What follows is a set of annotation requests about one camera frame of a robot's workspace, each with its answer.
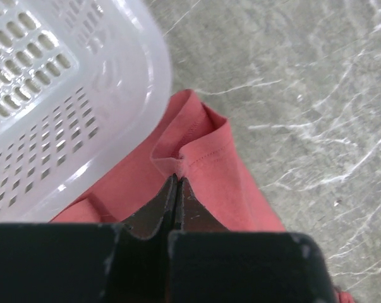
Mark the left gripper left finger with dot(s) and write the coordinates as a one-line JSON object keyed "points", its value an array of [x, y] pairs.
{"points": [[90, 262]]}

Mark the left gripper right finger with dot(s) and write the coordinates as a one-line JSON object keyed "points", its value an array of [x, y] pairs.
{"points": [[209, 263]]}

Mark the red t shirt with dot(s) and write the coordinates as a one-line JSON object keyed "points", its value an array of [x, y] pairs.
{"points": [[191, 141]]}

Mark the white plastic laundry basket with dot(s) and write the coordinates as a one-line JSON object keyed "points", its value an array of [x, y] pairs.
{"points": [[82, 84]]}

